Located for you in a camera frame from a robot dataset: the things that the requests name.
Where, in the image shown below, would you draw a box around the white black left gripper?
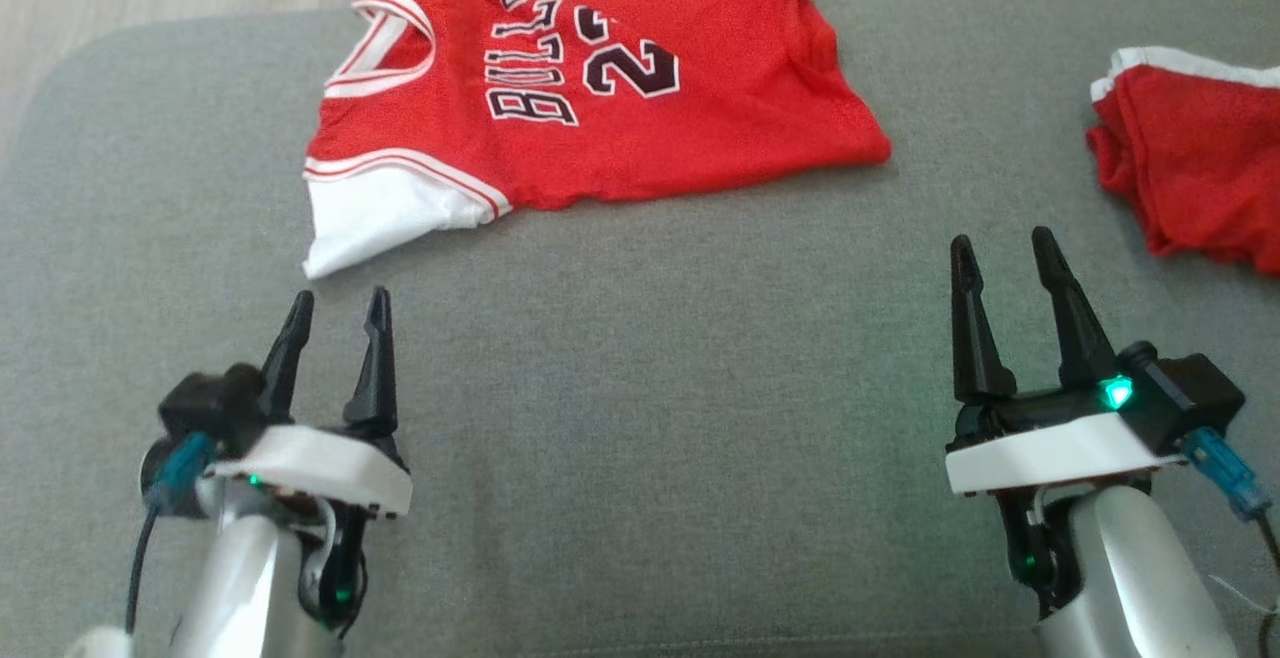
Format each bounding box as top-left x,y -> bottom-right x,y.
205,286 -> 414,519

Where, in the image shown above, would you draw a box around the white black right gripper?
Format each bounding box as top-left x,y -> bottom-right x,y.
945,226 -> 1187,498

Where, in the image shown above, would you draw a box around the red shorts with white trim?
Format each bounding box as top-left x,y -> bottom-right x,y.
1087,46 -> 1280,277

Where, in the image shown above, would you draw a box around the red Bulls basketball jersey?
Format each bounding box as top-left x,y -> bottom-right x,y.
302,0 -> 893,282

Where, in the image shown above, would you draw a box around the large grey sofa seat cushion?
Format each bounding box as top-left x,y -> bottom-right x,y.
0,0 -> 1280,658

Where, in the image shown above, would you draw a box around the left camera cable teal plug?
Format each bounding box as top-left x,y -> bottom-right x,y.
125,431 -> 217,639

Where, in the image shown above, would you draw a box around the camera cable teal plug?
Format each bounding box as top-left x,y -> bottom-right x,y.
125,431 -> 217,639
1180,426 -> 1280,584

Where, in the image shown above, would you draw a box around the right camera cable teal plug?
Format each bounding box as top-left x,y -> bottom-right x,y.
1180,426 -> 1280,584

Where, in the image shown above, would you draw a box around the white left cable label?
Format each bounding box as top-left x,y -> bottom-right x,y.
65,628 -> 137,658

